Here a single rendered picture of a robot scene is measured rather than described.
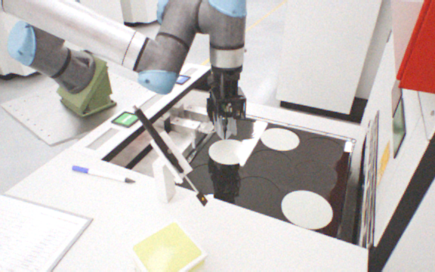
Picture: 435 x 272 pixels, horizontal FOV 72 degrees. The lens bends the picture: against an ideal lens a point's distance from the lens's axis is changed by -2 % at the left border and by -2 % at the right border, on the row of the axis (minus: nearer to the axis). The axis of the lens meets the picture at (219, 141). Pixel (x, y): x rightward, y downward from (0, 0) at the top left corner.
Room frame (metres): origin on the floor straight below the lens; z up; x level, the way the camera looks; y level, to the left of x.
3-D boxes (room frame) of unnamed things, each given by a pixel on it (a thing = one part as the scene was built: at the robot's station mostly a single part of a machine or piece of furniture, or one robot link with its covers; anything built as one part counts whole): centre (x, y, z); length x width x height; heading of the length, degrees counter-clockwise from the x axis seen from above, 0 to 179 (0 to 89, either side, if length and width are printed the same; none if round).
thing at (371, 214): (0.48, -0.32, 0.96); 0.44 x 0.01 x 0.02; 156
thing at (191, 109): (0.79, 0.06, 0.89); 0.08 x 0.03 x 0.03; 66
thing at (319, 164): (0.55, -0.12, 0.90); 0.34 x 0.34 x 0.01; 66
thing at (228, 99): (0.63, -0.02, 1.05); 0.09 x 0.08 x 0.12; 11
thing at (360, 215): (0.48, -0.32, 0.89); 0.44 x 0.02 x 0.10; 156
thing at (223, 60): (0.64, -0.02, 1.13); 0.08 x 0.08 x 0.05
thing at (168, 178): (0.38, 0.08, 1.03); 0.06 x 0.04 x 0.13; 66
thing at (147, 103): (0.76, 0.18, 0.89); 0.55 x 0.09 x 0.14; 156
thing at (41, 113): (1.01, 0.51, 0.75); 0.45 x 0.44 x 0.13; 50
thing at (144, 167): (0.65, 0.13, 0.87); 0.36 x 0.08 x 0.03; 156
